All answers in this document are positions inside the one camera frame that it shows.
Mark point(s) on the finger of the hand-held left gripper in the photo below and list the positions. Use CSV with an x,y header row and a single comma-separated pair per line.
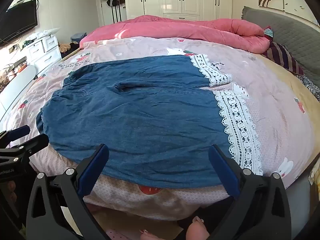
x,y
18,131
35,142

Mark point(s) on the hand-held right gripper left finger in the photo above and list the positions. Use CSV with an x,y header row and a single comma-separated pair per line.
x,y
95,170

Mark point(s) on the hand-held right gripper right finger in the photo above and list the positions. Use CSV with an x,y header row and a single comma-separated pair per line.
x,y
222,170

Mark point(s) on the blue denim pants lace trim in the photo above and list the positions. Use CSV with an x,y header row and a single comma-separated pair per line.
x,y
140,115

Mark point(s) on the person's left hand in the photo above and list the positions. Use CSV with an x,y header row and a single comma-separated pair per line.
x,y
11,188

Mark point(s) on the white rounded footboard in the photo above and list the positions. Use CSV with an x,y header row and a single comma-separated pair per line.
x,y
17,85

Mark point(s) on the person's dark clothing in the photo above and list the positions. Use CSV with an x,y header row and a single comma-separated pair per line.
x,y
200,211

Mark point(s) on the pink strawberry printed bed sheet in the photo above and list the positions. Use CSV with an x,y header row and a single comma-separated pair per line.
x,y
270,110

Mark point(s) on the white drawer cabinet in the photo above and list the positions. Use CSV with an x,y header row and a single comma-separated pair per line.
x,y
41,48

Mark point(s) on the brown plush toy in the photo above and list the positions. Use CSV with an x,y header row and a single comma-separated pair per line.
x,y
64,48

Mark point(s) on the black flat television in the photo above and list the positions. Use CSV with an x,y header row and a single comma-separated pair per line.
x,y
17,22

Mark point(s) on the folded grey-blue cloth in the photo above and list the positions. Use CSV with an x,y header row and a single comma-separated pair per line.
x,y
78,37

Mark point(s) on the dark patterned cloth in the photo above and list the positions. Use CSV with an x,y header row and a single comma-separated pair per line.
x,y
311,86

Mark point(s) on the dark striped pillow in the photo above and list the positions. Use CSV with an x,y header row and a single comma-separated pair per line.
x,y
282,57

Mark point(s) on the pink comforter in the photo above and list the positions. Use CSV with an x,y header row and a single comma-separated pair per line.
x,y
180,30

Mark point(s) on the grey quilted headboard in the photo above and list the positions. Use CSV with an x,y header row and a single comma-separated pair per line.
x,y
292,32

